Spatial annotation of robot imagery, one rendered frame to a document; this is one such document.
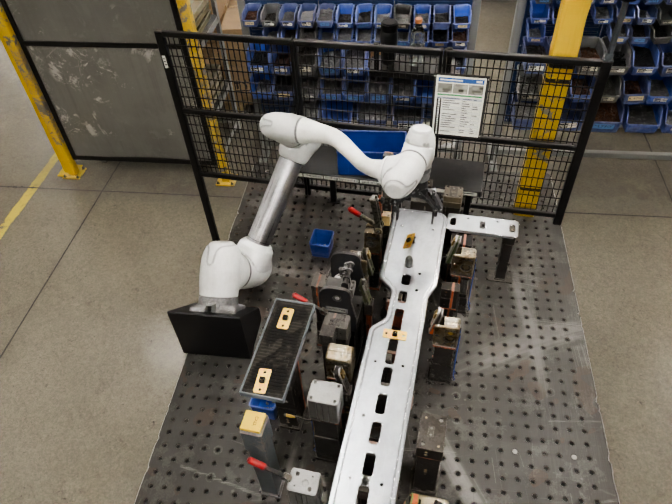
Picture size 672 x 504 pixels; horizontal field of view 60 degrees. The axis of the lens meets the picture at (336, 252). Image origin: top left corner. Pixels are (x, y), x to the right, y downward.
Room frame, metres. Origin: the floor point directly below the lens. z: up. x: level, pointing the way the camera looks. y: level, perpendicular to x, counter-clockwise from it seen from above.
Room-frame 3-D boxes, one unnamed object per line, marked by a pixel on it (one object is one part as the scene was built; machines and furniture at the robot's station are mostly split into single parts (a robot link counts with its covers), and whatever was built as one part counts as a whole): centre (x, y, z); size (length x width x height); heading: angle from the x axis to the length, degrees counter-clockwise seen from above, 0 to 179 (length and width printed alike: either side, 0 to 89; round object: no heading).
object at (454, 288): (1.41, -0.43, 0.84); 0.11 x 0.08 x 0.29; 74
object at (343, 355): (1.08, 0.01, 0.89); 0.13 x 0.11 x 0.38; 74
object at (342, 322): (1.22, 0.01, 0.89); 0.13 x 0.11 x 0.38; 74
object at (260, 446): (0.82, 0.27, 0.92); 0.08 x 0.08 x 0.44; 74
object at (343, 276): (1.35, -0.02, 0.94); 0.18 x 0.13 x 0.49; 164
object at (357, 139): (2.13, -0.19, 1.10); 0.30 x 0.17 x 0.13; 82
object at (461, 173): (2.11, -0.24, 1.02); 0.90 x 0.22 x 0.03; 74
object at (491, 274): (1.69, -0.72, 0.84); 0.11 x 0.06 x 0.29; 74
